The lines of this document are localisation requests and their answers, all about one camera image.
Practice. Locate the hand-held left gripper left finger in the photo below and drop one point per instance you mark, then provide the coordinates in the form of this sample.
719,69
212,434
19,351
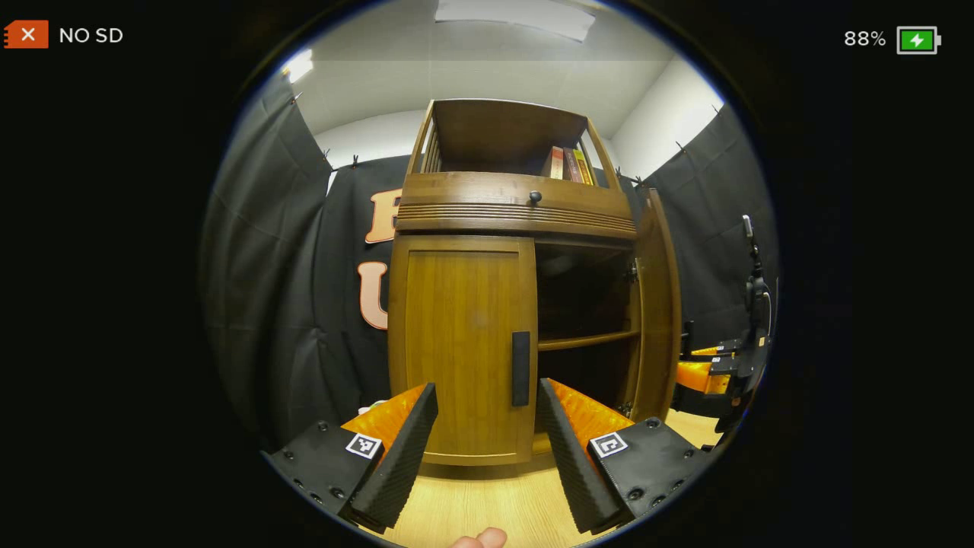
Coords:
399,460

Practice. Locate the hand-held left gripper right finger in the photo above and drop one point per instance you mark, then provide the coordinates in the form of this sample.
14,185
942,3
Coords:
574,464

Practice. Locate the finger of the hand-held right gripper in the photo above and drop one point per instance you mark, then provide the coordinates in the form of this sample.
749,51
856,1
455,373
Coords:
711,350
696,374

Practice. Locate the wooden shoe cabinet door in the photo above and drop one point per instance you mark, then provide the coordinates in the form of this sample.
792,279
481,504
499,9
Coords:
456,335
658,304

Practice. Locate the wooden double-door shoe cabinet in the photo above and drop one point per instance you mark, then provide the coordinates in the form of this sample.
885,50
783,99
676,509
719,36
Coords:
502,133

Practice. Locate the brown book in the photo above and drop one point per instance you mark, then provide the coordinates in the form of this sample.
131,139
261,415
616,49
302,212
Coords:
572,166

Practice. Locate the cream and red book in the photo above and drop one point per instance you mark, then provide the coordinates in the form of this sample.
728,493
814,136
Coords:
556,164

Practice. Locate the wooden drawer with black knob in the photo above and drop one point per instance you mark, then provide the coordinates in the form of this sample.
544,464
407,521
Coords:
472,190

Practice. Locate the small ceiling light panel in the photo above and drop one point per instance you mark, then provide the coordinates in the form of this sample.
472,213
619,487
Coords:
298,66

